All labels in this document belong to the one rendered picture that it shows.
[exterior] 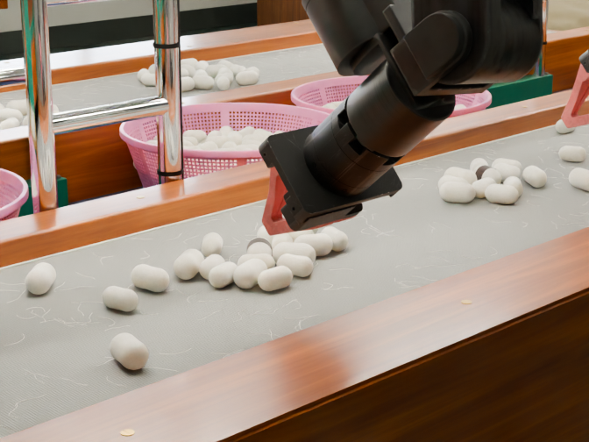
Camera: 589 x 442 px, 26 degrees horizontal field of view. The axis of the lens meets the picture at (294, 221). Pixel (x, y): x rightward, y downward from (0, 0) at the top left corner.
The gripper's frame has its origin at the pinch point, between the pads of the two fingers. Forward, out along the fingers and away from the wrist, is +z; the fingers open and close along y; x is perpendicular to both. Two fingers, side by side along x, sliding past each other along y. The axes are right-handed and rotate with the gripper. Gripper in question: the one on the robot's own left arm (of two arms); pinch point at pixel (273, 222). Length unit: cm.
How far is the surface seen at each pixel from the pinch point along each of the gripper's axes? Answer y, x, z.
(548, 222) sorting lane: -35.4, 6.0, 4.1
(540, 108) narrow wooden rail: -69, -13, 22
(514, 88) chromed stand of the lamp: -102, -27, 47
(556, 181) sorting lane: -48.5, 0.5, 10.3
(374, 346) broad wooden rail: 4.2, 13.3, -8.0
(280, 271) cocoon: -3.5, 2.3, 5.9
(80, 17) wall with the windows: -330, -288, 429
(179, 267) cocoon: 1.4, -2.2, 11.5
